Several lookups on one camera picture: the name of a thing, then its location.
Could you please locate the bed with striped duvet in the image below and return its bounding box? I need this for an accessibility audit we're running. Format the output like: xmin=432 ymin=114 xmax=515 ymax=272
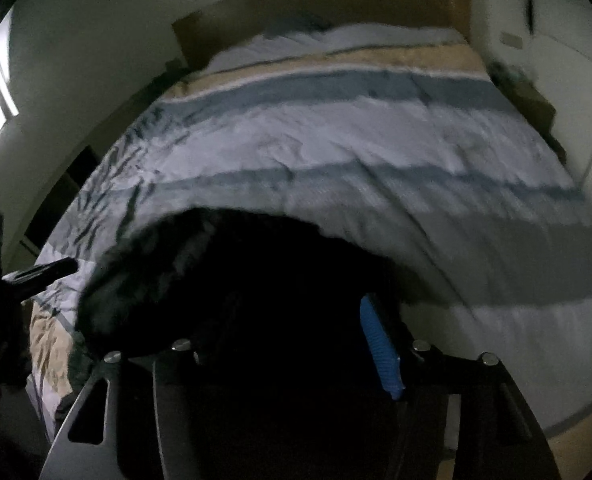
xmin=26 ymin=25 xmax=592 ymax=461

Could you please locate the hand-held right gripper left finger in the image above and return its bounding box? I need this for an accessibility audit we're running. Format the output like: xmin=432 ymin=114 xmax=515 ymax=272
xmin=38 ymin=339 xmax=203 ymax=480

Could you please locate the black down jacket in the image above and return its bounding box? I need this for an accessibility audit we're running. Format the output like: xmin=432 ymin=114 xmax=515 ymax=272
xmin=73 ymin=207 xmax=417 ymax=480

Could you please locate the wooden nightstand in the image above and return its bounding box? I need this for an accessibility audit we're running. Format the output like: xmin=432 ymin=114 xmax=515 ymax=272
xmin=494 ymin=65 xmax=560 ymax=137

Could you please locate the wooden headboard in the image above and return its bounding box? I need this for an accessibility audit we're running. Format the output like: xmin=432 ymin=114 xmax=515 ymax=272
xmin=172 ymin=0 xmax=472 ymax=72

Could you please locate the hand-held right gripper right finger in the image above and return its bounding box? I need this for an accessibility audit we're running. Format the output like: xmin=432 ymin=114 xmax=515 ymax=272
xmin=359 ymin=295 xmax=562 ymax=480

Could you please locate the white wardrobe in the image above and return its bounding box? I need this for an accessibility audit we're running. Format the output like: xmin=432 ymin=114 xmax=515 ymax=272
xmin=523 ymin=0 xmax=592 ymax=201

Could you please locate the dark blue cloth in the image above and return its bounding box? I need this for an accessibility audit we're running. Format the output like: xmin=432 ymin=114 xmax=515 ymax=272
xmin=260 ymin=15 xmax=333 ymax=40

